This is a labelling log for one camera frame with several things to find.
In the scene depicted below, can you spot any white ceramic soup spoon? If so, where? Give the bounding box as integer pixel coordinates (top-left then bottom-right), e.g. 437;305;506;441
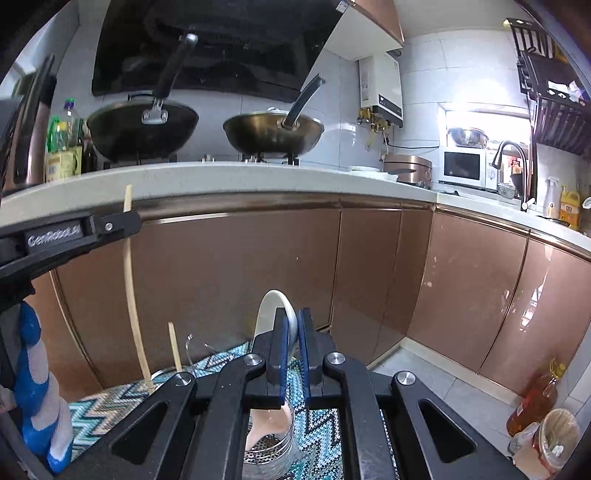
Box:
254;290;298;359

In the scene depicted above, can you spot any long bamboo chopstick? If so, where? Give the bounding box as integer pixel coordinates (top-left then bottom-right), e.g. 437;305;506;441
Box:
121;184;157;394

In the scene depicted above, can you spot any curved kitchen faucet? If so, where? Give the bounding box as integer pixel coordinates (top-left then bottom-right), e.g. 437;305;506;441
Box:
490;140;536;212

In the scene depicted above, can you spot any blue white gloved hand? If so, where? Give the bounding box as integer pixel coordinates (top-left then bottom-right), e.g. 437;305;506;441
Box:
14;302;73;475

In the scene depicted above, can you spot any zigzag patterned table mat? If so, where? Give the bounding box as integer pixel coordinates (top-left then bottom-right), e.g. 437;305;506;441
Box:
61;344;344;479

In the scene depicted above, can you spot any bamboo chopstick in holder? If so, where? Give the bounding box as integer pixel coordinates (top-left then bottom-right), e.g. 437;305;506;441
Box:
167;322;183;373

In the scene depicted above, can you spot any dark sauce bottle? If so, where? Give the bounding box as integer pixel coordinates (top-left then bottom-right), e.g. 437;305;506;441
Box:
81;120;98;174

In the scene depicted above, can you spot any green capped plastic bottle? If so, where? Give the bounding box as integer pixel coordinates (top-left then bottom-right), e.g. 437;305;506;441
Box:
45;98;83;182

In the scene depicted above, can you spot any copper electric kettle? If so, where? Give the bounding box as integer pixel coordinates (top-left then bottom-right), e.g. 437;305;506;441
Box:
1;54;57;197

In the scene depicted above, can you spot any black wok with lid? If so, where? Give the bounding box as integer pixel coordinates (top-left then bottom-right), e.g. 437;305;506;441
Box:
86;33;199;163

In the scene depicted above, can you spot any gas stove top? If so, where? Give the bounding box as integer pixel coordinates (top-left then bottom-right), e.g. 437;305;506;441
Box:
103;151;302;167

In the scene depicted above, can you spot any white plate on counter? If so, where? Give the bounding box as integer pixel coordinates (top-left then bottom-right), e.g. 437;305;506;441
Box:
349;165;382;176

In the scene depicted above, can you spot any copper rice cooker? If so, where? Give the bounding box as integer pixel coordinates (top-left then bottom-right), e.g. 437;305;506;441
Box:
382;154;433;189

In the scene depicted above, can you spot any cooking oil bottle on floor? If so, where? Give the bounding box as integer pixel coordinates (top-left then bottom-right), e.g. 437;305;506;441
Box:
506;359;566;437

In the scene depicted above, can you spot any white microwave oven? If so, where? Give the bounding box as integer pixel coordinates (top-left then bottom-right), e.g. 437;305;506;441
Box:
439;147;498;191

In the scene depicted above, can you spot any steel bowl on microwave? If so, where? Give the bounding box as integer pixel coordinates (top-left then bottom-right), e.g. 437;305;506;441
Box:
448;127;489;149

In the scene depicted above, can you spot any white spray bottle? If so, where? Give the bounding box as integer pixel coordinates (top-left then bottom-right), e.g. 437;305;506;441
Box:
543;176;561;219

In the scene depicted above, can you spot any white gas water heater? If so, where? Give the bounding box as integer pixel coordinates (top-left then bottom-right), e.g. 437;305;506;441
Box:
358;53;404;128

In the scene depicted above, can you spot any black range hood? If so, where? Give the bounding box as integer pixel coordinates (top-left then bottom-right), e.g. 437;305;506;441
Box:
91;0;346;103

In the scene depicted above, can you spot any yellow oil bottle on counter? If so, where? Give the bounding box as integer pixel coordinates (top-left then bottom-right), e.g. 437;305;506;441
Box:
559;186;581;231

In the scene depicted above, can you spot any metal wire utensil holder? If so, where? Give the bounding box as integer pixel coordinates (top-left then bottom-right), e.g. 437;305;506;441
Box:
182;334;303;479

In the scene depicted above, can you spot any bronze wok with handle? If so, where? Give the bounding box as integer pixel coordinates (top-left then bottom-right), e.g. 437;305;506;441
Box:
222;74;325;165

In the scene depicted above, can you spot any black wall dish rack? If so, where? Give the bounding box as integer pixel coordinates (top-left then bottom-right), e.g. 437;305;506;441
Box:
504;18;590;156

